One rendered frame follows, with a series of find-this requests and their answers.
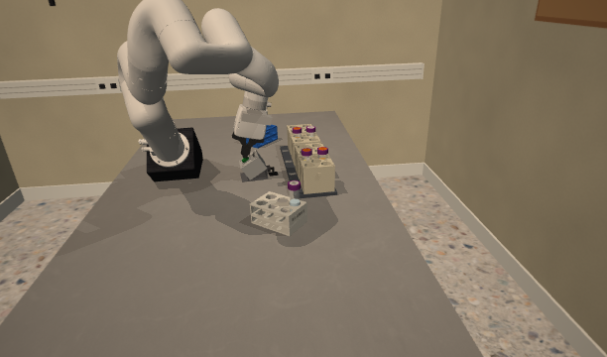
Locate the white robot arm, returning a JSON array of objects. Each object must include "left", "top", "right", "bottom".
[{"left": 117, "top": 0, "right": 279, "bottom": 168}]

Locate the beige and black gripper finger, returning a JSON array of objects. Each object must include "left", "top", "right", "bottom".
[
  {"left": 232, "top": 132, "right": 247, "bottom": 158},
  {"left": 245, "top": 139, "right": 264, "bottom": 159}
]

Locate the beige tube rack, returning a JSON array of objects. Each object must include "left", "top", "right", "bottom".
[{"left": 251, "top": 191, "right": 307, "bottom": 236}]

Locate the beige bucket adapter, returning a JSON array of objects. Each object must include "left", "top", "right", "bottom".
[
  {"left": 287, "top": 124, "right": 311, "bottom": 154},
  {"left": 299, "top": 154, "right": 335, "bottom": 194},
  {"left": 295, "top": 143, "right": 323, "bottom": 179},
  {"left": 291, "top": 133, "right": 321, "bottom": 165}
]

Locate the blue tube rack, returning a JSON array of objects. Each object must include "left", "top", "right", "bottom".
[{"left": 246, "top": 125, "right": 278, "bottom": 148}]

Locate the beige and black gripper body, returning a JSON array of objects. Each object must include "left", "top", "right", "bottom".
[{"left": 233, "top": 104, "right": 267, "bottom": 140}]

